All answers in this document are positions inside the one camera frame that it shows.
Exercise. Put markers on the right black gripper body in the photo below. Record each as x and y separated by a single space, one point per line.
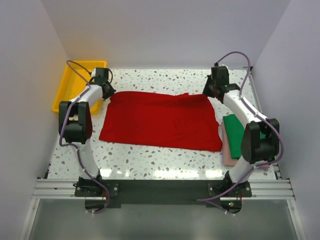
208 89

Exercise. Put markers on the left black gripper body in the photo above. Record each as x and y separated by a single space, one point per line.
111 90

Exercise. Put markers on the red t shirt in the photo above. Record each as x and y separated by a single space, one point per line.
184 121

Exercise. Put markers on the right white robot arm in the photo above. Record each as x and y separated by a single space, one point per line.
260 143

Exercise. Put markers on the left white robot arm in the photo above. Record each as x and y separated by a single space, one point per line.
75 125

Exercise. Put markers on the yellow plastic bin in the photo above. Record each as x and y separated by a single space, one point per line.
72 84

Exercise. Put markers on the green folded t shirt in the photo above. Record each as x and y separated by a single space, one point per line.
233 137

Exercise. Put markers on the pink folded t shirt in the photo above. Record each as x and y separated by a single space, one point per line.
226 152

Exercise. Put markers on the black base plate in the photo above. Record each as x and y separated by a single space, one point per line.
115 193

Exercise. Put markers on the aluminium frame rail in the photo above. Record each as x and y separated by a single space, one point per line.
261 189

